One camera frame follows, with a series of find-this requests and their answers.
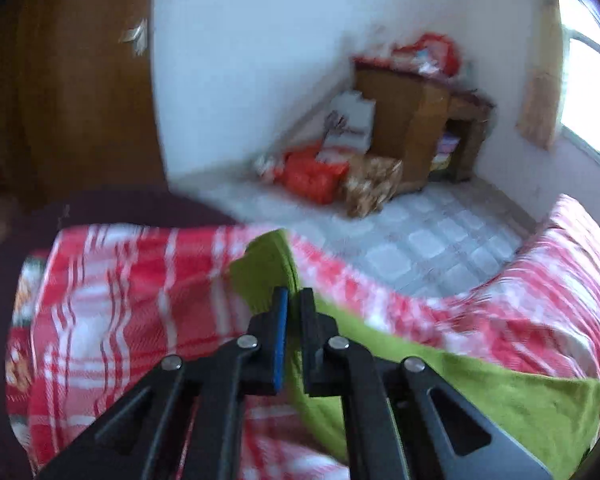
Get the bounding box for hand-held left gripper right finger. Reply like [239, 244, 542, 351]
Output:
[300, 287, 553, 480]

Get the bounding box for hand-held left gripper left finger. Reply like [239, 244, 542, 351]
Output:
[37, 287, 291, 480]

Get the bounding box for green small garment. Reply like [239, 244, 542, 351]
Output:
[229, 228, 600, 480]

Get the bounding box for red plaid blanket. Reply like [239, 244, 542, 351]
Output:
[5, 194, 600, 480]

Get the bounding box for red plastic bag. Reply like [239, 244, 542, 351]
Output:
[275, 146, 351, 206]

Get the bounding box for brown patterned bag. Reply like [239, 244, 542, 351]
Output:
[341, 156, 405, 218]

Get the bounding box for wooden desk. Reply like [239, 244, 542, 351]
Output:
[352, 57, 496, 196]

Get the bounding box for wooden door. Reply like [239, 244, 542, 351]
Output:
[0, 0, 168, 201]

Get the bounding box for beige curtain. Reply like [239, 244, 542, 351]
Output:
[517, 0, 566, 151]

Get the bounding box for window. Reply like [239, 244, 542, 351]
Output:
[557, 0, 600, 186]

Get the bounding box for dark bed frame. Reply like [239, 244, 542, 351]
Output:
[0, 187, 241, 480]

